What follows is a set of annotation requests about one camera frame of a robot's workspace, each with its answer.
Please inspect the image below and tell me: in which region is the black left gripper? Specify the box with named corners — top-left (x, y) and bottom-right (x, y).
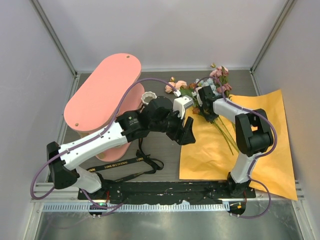
top-left (150, 107), bottom-right (196, 146)

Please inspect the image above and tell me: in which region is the artificial flower bouquet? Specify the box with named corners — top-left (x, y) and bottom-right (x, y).
top-left (165, 63), bottom-right (239, 153)

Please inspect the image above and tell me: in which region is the orange wrapping paper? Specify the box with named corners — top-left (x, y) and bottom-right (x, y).
top-left (179, 89), bottom-right (298, 201)

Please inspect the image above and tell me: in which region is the black ribbon gold lettering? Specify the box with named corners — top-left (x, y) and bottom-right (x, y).
top-left (87, 138), bottom-right (165, 183)

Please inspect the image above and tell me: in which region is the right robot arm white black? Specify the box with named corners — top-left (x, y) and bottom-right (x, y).
top-left (196, 86), bottom-right (274, 198)

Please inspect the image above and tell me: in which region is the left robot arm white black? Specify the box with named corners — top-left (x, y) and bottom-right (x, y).
top-left (46, 96), bottom-right (196, 200)

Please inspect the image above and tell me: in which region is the white ribbed ceramic vase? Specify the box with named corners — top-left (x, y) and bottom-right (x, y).
top-left (141, 91), bottom-right (157, 106)

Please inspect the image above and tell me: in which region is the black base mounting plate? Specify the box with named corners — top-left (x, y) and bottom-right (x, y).
top-left (89, 181), bottom-right (256, 205)

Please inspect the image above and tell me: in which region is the pink wooden tiered shelf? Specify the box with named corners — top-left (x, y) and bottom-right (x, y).
top-left (63, 52), bottom-right (146, 162)

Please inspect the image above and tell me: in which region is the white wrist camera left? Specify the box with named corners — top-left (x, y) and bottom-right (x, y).
top-left (172, 95), bottom-right (194, 119)

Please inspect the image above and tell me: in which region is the aluminium frame post right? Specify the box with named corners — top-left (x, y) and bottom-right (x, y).
top-left (249, 0), bottom-right (298, 76)

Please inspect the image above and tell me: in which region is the aluminium frame post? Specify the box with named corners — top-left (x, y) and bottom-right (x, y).
top-left (249, 0), bottom-right (298, 76)
top-left (29, 0), bottom-right (80, 77)

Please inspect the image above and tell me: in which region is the white slotted cable duct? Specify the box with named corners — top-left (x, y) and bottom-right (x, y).
top-left (42, 201), bottom-right (230, 213)

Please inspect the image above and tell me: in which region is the aluminium frame post left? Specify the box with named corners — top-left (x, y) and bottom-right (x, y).
top-left (29, 0), bottom-right (80, 77)

